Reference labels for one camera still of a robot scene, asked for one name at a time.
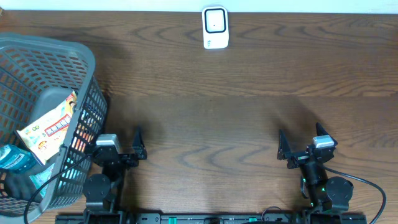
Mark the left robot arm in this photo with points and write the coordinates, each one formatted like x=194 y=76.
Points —
x=103 y=191

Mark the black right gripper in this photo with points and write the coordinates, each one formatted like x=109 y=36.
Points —
x=285 y=153

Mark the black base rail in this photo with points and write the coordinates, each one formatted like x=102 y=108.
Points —
x=156 y=218

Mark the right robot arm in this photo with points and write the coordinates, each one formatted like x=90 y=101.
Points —
x=329 y=196

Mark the teal wet wipes pack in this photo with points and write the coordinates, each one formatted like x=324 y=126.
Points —
x=39 y=179

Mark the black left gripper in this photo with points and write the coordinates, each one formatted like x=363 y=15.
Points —
x=130 y=160

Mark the blue Listerine mouthwash bottle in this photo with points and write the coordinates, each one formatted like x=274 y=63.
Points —
x=16 y=160

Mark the yellow snack bag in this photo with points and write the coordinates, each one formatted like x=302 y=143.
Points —
x=44 y=136

